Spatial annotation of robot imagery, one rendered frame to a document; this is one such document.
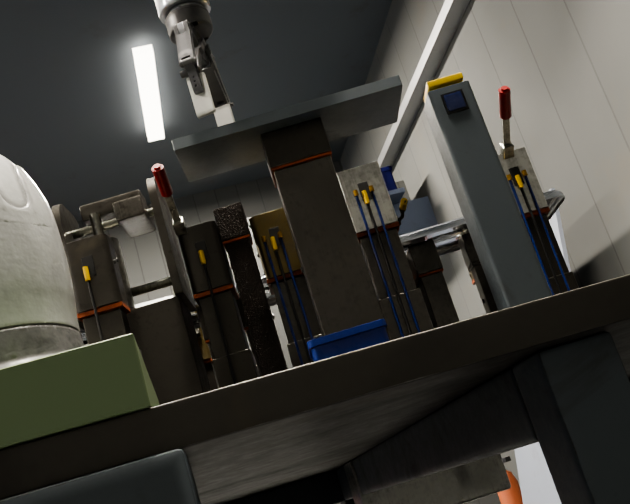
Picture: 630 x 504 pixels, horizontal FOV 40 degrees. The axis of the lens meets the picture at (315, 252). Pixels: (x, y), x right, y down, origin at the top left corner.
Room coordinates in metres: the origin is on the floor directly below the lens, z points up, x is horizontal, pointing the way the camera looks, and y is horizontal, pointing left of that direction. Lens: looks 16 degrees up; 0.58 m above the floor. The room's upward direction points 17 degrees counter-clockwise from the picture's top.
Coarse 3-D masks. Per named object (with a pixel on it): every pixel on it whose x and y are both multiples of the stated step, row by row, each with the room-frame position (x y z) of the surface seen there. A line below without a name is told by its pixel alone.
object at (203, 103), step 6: (204, 78) 1.19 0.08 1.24; (204, 84) 1.19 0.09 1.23; (192, 90) 1.20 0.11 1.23; (204, 90) 1.19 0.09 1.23; (192, 96) 1.20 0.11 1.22; (198, 96) 1.20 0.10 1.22; (204, 96) 1.19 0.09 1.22; (210, 96) 1.19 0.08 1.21; (198, 102) 1.20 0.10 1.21; (204, 102) 1.20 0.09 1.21; (210, 102) 1.19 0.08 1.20; (198, 108) 1.20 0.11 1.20; (204, 108) 1.20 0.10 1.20; (210, 108) 1.19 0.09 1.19; (198, 114) 1.20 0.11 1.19; (204, 114) 1.20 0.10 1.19
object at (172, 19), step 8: (176, 8) 1.23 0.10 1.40; (184, 8) 1.23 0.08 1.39; (192, 8) 1.23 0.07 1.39; (200, 8) 1.24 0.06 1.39; (168, 16) 1.24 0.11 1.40; (176, 16) 1.23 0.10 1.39; (184, 16) 1.22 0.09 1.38; (192, 16) 1.23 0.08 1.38; (200, 16) 1.23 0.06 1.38; (208, 16) 1.25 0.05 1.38; (168, 24) 1.24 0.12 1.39; (192, 24) 1.23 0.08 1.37; (200, 24) 1.24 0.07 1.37; (208, 24) 1.25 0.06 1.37; (168, 32) 1.25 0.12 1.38; (192, 32) 1.22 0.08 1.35; (200, 32) 1.26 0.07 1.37; (208, 32) 1.27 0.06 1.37; (208, 64) 1.28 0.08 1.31
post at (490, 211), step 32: (448, 128) 1.26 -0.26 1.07; (480, 128) 1.26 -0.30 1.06; (448, 160) 1.29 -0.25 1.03; (480, 160) 1.26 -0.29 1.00; (480, 192) 1.26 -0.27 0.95; (480, 224) 1.26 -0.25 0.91; (512, 224) 1.26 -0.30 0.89; (480, 256) 1.31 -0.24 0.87; (512, 256) 1.26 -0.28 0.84; (512, 288) 1.26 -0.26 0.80; (544, 288) 1.26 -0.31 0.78
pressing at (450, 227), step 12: (552, 192) 1.55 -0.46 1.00; (552, 204) 1.62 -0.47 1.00; (432, 228) 1.53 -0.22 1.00; (444, 228) 1.53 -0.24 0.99; (456, 228) 1.59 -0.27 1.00; (408, 240) 1.53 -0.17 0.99; (420, 240) 1.60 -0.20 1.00; (444, 240) 1.64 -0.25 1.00; (456, 240) 1.68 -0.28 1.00; (444, 252) 1.72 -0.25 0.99; (264, 288) 1.59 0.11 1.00; (84, 336) 1.52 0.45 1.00
